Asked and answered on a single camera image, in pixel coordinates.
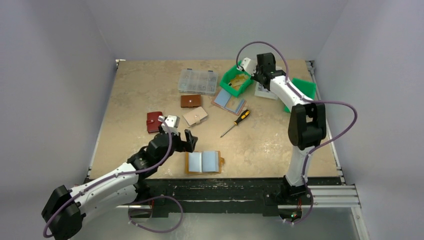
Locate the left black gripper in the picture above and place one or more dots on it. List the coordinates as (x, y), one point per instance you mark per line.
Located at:
(180, 142)

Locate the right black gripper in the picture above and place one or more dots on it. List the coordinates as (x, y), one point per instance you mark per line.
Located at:
(261, 73)

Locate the mustard yellow card holder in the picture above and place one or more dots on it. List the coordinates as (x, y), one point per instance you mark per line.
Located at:
(203, 162)

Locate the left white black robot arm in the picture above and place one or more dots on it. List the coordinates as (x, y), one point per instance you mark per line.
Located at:
(68, 209)

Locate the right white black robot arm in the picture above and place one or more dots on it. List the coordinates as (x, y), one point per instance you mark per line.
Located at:
(307, 123)

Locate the beige card holder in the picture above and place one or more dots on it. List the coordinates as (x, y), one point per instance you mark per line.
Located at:
(195, 116)

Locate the cards in green bin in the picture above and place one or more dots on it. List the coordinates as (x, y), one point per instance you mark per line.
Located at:
(238, 81)

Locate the green bin with cards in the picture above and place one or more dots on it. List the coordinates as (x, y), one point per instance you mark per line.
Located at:
(230, 74)

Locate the brown leather card holder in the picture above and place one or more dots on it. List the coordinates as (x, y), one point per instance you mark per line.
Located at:
(191, 101)

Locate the red leather card holder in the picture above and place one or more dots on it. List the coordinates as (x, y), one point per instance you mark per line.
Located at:
(152, 121)

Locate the stack of loose cards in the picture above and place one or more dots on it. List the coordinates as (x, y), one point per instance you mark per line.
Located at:
(228, 102)

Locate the white plastic bin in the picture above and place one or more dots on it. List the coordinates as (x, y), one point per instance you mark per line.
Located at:
(261, 91)

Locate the yellow black screwdriver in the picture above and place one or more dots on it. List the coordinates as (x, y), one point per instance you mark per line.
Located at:
(242, 117)

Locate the green bin right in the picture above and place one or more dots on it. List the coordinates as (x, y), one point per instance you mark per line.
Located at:
(306, 87)

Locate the clear plastic organizer box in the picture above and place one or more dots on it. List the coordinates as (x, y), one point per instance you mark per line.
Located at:
(198, 82)

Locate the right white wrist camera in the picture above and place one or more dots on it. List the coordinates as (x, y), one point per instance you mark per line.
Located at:
(248, 66)

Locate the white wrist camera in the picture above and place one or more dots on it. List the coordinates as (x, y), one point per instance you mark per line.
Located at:
(248, 66)
(169, 124)

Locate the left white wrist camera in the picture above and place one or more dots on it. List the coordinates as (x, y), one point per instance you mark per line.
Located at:
(169, 124)

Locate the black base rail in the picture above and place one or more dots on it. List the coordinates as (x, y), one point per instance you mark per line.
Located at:
(217, 196)

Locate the aluminium frame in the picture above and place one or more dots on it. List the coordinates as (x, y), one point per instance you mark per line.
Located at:
(323, 196)

